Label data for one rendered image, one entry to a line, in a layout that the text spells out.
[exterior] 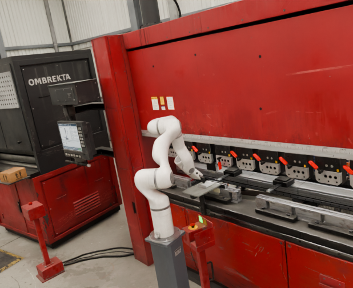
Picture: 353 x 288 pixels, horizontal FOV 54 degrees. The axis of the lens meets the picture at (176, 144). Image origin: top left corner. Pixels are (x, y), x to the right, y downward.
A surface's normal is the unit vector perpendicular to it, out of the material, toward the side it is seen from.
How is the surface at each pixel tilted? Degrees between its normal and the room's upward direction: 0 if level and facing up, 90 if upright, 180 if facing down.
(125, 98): 90
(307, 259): 90
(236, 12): 90
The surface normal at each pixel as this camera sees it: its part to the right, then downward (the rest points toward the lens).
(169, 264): 0.13, 0.22
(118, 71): 0.66, 0.08
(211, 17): -0.74, 0.27
